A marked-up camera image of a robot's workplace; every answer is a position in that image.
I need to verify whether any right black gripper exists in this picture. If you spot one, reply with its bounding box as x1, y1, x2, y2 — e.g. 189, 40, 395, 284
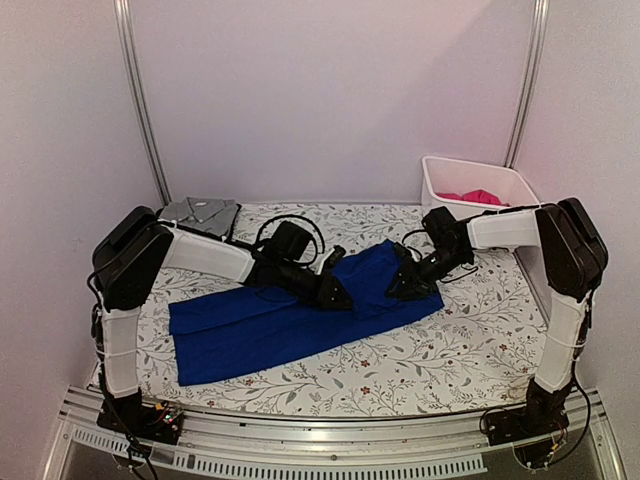
385, 246, 470, 301

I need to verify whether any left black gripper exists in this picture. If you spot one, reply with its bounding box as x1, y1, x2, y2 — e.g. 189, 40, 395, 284
277, 260, 355, 310

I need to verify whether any blue t-shirt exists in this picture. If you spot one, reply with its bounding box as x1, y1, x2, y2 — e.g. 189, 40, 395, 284
169, 240, 444, 387

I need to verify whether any grey shirt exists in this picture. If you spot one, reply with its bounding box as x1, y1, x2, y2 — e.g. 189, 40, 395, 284
159, 197, 241, 237

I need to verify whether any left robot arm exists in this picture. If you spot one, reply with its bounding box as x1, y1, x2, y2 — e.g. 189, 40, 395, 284
87, 206, 353, 434

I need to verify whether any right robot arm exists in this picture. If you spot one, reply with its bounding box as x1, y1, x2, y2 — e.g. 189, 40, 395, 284
386, 197, 609, 436

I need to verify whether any white plastic laundry bin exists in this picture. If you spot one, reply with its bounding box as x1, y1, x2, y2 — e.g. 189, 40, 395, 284
421, 156, 540, 219

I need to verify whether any floral tablecloth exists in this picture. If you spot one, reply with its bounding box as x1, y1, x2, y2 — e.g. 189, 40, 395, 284
89, 201, 562, 417

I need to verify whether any pink garment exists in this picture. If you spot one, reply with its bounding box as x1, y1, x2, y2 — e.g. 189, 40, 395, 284
437, 189, 508, 206

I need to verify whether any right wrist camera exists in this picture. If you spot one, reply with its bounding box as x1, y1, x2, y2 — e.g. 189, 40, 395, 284
401, 207, 470, 251

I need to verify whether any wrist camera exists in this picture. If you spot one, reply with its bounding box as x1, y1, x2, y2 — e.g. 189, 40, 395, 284
401, 207, 470, 251
272, 219, 346, 274

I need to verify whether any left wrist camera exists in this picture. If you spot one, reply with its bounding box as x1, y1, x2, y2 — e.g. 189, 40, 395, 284
272, 219, 346, 274

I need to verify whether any front aluminium rail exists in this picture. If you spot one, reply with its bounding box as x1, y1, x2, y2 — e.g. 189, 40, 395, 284
43, 387, 631, 479

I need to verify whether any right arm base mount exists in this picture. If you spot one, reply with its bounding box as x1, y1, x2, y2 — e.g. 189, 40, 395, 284
479, 406, 569, 471

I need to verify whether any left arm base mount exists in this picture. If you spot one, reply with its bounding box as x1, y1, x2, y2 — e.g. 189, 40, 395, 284
97, 393, 184, 445

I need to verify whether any right aluminium frame post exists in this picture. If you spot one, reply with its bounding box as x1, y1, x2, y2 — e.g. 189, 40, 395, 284
504, 0, 550, 169

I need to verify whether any aluminium frame post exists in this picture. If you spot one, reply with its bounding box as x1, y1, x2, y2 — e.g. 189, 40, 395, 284
113, 0, 172, 205
504, 0, 550, 169

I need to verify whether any left aluminium frame post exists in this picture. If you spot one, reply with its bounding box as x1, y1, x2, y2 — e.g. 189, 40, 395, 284
113, 0, 172, 205

